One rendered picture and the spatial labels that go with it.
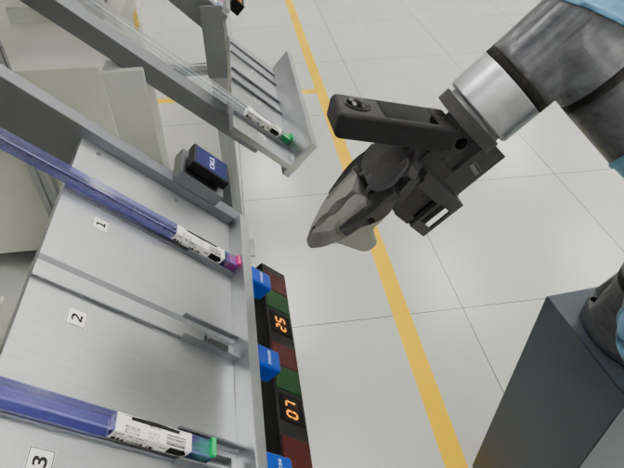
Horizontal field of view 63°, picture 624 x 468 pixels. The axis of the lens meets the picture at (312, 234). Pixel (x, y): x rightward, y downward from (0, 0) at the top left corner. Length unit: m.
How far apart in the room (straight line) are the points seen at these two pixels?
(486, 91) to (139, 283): 0.35
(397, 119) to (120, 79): 0.49
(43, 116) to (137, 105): 0.29
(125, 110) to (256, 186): 1.14
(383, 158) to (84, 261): 0.29
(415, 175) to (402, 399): 0.91
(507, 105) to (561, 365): 0.48
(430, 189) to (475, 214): 1.39
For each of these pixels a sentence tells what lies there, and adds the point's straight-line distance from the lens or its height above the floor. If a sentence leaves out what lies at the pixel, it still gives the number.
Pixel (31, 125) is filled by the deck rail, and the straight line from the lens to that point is 0.59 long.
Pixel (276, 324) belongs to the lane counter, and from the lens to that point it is 0.60.
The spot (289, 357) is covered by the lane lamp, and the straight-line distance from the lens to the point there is 0.58.
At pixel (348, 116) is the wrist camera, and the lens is 0.45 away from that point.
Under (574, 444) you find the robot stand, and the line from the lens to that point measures 0.91.
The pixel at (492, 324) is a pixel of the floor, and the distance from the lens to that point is 1.54.
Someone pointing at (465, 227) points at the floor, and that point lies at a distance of 1.82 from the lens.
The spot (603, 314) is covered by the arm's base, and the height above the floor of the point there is 0.59.
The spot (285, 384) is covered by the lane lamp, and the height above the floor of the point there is 0.66.
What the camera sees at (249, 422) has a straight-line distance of 0.45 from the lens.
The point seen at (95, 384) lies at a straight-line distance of 0.40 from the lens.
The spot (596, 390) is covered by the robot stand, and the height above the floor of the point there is 0.51.
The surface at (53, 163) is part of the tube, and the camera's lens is 0.51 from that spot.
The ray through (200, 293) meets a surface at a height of 0.75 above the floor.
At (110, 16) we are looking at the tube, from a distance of 0.72.
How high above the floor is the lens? 1.12
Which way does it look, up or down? 41 degrees down
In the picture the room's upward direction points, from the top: straight up
